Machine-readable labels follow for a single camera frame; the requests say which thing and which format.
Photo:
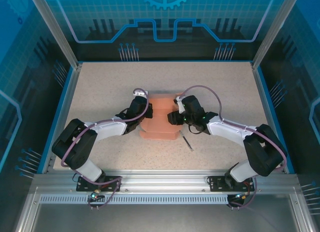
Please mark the grey metal base tray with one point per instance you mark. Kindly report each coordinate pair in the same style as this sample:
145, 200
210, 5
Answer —
162, 217

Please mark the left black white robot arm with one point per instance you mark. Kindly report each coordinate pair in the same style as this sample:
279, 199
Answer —
72, 144

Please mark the pink cardboard paper box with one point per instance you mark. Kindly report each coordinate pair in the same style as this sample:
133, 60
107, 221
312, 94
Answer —
160, 109

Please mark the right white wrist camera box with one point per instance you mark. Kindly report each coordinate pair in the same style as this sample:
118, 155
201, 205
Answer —
178, 103

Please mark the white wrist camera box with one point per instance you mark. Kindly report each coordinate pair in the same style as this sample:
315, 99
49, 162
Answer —
178, 103
137, 93

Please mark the aluminium frame post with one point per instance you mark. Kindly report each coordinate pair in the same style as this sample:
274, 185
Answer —
262, 35
58, 35

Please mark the wide aluminium base rail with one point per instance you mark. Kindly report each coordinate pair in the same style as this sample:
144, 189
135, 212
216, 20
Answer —
162, 182

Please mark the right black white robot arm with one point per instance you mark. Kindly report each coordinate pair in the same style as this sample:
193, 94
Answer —
265, 152

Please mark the thin black pen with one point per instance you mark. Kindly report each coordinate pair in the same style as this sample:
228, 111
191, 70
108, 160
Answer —
187, 142

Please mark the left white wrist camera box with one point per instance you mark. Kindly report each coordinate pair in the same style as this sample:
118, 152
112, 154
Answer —
137, 93

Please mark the aluminium table side rail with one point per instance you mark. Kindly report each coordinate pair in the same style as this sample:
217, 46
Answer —
261, 92
71, 92

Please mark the small connector with green light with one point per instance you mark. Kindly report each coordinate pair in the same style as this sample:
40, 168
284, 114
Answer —
241, 197
95, 194

